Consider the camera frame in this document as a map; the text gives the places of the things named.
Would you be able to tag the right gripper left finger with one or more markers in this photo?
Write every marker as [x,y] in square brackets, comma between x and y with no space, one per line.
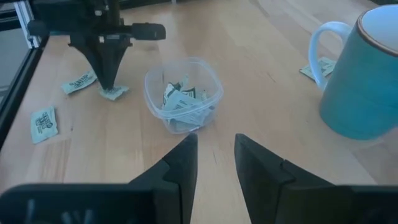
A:
[174,186]

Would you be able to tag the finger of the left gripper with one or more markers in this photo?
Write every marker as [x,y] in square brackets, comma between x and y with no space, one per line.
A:
[115,59]
[93,56]

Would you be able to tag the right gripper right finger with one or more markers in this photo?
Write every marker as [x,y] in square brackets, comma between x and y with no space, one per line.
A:
[264,193]

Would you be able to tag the light green stevia packet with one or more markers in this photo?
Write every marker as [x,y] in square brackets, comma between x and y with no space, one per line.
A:
[328,67]
[186,109]
[79,82]
[43,124]
[116,92]

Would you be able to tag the dark green truvia packet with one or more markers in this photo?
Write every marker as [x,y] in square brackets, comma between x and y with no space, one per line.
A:
[171,90]

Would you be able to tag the clear plastic container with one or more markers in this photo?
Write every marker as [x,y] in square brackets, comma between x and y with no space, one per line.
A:
[152,93]

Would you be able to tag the silver aluminium bracket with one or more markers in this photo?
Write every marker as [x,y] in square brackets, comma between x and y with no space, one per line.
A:
[26,21]

